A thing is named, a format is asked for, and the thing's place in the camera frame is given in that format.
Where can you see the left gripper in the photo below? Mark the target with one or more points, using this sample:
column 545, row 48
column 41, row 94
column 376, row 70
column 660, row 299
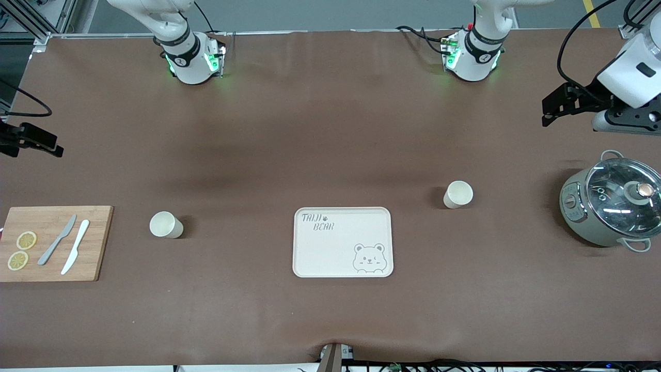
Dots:
column 587, row 97

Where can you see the cream paper cup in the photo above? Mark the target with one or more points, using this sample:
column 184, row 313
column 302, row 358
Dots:
column 164, row 225
column 457, row 194

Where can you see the green-lit arm base box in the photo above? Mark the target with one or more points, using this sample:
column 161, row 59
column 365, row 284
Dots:
column 214, row 57
column 450, row 51

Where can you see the white bear print tray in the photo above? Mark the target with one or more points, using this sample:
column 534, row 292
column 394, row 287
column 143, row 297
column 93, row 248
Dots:
column 335, row 253

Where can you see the grey plastic knife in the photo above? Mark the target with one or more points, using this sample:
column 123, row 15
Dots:
column 57, row 240

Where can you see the yellow lemon slice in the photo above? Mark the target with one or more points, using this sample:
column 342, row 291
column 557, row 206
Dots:
column 18, row 260
column 26, row 240

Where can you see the white plastic knife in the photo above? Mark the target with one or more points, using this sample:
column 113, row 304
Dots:
column 77, row 240

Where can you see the glass pot lid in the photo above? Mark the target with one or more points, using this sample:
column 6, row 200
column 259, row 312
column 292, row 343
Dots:
column 614, row 196

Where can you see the grey-green cooking pot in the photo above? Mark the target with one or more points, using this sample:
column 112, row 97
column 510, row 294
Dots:
column 578, row 217

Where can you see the wooden cutting board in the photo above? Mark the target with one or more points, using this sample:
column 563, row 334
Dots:
column 51, row 268

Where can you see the brown table mat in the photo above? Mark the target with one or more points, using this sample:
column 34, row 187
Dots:
column 330, row 129

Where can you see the aluminium frame profile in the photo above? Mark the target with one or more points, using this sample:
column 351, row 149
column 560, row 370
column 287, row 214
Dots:
column 627, row 32
column 38, row 33

